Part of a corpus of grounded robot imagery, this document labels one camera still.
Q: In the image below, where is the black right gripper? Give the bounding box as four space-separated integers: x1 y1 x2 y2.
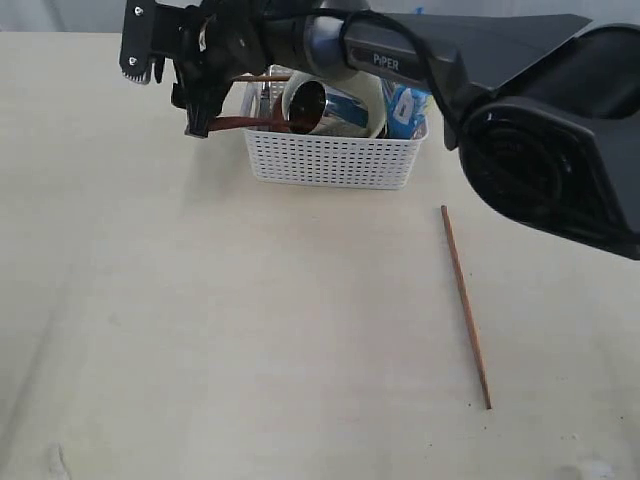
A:
172 1 266 138

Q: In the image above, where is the small dark red dish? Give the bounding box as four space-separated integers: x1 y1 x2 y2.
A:
270 94 290 133

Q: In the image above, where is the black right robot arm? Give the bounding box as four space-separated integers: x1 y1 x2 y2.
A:
172 1 639 260

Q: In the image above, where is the blue snack packet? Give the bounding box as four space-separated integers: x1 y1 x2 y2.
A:
381 79 433 140

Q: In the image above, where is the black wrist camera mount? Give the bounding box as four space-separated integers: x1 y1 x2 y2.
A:
119 0 197 85

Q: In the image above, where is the brown wooden chopstick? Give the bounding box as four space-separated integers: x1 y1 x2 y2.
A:
440 205 493 410
231 75 291 83

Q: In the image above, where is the shiny steel cup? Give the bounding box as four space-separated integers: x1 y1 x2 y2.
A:
284 80 369 138

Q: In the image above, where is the cream ceramic bowl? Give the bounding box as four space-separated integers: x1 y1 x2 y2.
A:
282 72 386 138

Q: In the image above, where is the dark red wooden spoon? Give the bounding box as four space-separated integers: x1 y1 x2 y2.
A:
206 116 315 134

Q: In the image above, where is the steel table knife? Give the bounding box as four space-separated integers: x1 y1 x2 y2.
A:
256 65 275 131

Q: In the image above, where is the white perforated plastic basket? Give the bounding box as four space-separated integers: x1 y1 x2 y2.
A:
241 64 431 193

